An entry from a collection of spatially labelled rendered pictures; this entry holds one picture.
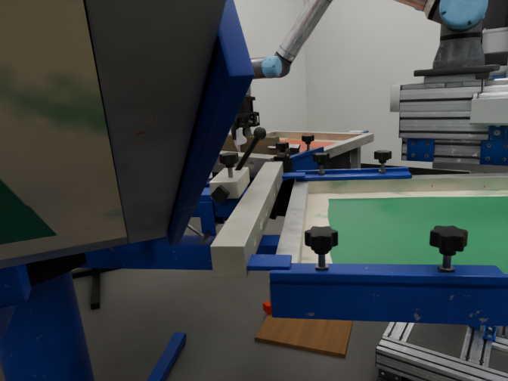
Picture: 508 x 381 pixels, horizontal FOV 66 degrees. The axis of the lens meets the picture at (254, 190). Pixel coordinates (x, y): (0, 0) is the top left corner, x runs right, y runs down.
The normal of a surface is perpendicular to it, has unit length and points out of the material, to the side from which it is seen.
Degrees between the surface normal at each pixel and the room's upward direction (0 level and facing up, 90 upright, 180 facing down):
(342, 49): 90
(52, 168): 148
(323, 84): 90
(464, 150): 90
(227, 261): 90
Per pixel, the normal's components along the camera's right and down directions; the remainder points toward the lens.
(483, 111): -0.57, 0.26
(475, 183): -0.16, 0.28
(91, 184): 0.25, 0.94
